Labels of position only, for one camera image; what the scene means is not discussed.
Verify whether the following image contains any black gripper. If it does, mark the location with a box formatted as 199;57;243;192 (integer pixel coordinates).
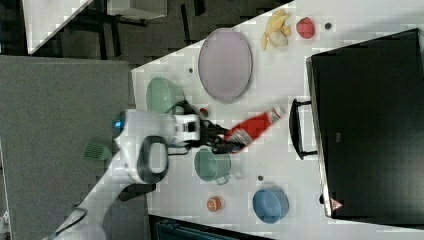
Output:
200;120;244;154

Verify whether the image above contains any red ketchup bottle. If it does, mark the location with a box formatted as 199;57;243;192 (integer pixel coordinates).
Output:
224;105;286;154

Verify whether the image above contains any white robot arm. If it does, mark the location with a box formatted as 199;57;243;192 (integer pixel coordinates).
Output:
43;109;244;240

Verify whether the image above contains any black toaster oven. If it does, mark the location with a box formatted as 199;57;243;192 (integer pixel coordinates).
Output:
306;29;424;229

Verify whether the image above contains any green mug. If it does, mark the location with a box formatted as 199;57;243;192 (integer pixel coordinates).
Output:
194;149;231;186

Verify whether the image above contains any toy strawberry near colander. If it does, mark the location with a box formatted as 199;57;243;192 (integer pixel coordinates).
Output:
199;108;209;118

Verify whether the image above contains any toy orange slice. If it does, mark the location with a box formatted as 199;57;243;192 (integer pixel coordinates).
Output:
206;196;223;212

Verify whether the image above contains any green colander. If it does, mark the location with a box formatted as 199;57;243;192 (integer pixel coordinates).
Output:
146;77;185;113

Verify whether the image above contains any purple round plate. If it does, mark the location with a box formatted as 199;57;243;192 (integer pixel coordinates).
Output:
198;28;253;104

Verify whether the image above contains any blue cup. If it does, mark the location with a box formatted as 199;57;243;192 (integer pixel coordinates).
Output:
252;186;289;224

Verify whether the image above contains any small black cup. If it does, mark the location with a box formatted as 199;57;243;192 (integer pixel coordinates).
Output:
118;184;156;202

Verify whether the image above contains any toy banana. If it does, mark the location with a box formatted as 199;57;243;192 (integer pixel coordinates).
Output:
261;9;291;51

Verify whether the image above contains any green spatula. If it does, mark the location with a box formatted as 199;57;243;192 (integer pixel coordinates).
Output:
83;142;112;161

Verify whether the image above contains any toy strawberry near banana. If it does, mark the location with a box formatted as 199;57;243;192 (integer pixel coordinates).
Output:
296;17;315;39

